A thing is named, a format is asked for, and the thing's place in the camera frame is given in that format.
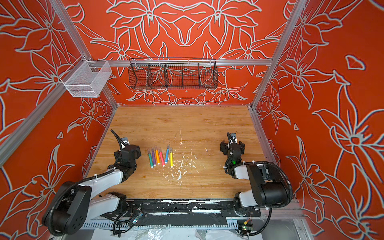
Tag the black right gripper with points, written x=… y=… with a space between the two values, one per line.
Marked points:
x=225 y=147

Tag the orange marker pen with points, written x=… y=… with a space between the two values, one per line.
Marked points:
x=157 y=156

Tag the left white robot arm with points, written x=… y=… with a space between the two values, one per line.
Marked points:
x=78 y=202

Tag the green marker pen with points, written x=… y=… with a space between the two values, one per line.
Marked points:
x=151 y=159

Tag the black wire basket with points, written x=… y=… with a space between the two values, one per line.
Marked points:
x=173 y=74

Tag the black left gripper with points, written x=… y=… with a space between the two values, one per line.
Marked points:
x=118 y=155

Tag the blue marker pen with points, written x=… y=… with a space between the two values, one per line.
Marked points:
x=167 y=154

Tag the yellow marker pen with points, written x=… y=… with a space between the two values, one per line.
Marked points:
x=171 y=158

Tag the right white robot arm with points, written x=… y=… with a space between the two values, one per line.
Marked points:
x=270 y=186

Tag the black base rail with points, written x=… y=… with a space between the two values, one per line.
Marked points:
x=201 y=214

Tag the pink marker pen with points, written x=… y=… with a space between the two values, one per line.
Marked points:
x=161 y=157

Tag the white wire basket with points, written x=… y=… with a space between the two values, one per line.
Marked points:
x=85 y=78

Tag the aluminium frame rails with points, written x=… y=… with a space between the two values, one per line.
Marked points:
x=39 y=48

